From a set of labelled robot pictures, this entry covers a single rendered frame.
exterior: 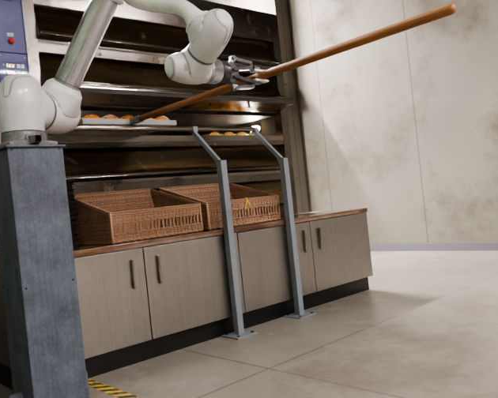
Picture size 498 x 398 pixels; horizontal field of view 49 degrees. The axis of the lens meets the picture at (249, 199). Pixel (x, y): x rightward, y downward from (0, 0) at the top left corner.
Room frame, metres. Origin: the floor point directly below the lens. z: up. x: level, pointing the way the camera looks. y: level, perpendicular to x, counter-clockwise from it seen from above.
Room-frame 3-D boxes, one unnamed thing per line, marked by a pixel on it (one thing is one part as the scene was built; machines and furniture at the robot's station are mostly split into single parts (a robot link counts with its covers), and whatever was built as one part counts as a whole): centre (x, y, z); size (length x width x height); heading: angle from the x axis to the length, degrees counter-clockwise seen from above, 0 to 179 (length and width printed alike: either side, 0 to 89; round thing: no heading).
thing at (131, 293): (3.23, 0.26, 0.29); 2.42 x 0.56 x 0.58; 132
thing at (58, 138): (3.54, 0.38, 1.16); 1.80 x 0.06 x 0.04; 132
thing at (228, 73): (1.99, 0.03, 1.19); 0.09 x 0.07 x 0.08; 131
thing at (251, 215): (3.33, 0.18, 0.72); 0.56 x 0.49 x 0.28; 131
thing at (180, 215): (2.94, 0.62, 0.72); 0.56 x 0.49 x 0.28; 133
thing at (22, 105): (2.03, 0.80, 1.17); 0.18 x 0.16 x 0.22; 165
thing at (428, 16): (2.14, -0.06, 1.19); 1.71 x 0.03 x 0.03; 41
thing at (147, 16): (3.54, 0.39, 1.99); 1.80 x 0.08 x 0.21; 132
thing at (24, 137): (2.01, 0.79, 1.03); 0.22 x 0.18 x 0.06; 43
